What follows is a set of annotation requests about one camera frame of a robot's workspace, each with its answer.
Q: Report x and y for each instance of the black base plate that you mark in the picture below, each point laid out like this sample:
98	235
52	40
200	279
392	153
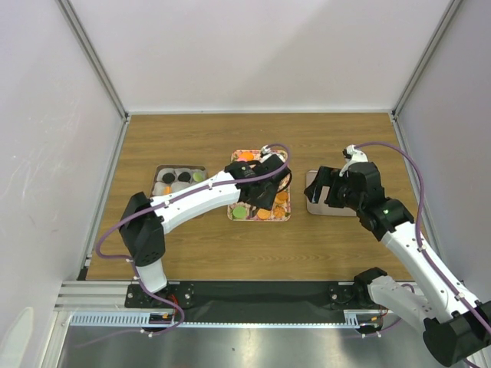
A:
269	302

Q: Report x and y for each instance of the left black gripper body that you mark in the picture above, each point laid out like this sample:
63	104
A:
265	200

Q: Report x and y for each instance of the orange swirl cookie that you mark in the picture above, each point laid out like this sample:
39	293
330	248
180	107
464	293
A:
279	212

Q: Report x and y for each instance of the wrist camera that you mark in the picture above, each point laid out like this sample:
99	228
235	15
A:
352	155
267	152

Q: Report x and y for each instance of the orange shell cookie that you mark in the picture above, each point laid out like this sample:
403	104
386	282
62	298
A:
246	156

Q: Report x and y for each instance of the floral serving tray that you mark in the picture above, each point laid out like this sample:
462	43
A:
252	215

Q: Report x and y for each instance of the brown cookie tin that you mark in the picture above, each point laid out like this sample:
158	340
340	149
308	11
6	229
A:
157	186

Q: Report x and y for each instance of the green cookie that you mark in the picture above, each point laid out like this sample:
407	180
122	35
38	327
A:
198	177
240	212

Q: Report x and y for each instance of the brown tin lid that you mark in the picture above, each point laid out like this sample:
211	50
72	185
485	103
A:
323	209

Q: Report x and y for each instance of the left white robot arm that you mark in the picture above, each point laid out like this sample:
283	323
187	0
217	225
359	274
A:
146	221

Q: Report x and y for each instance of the patterned round biscuit lower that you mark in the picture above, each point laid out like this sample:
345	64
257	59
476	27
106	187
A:
264	214

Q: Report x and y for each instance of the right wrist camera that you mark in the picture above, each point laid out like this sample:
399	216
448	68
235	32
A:
352	155

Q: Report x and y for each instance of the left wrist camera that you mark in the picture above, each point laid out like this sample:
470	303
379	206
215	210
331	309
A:
267	152

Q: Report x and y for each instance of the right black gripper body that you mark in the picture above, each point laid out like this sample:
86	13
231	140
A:
351	199

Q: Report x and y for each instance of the black cookie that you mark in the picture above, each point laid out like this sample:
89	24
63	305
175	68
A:
168	178
184	177

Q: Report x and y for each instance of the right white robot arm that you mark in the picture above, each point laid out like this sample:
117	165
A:
452	321

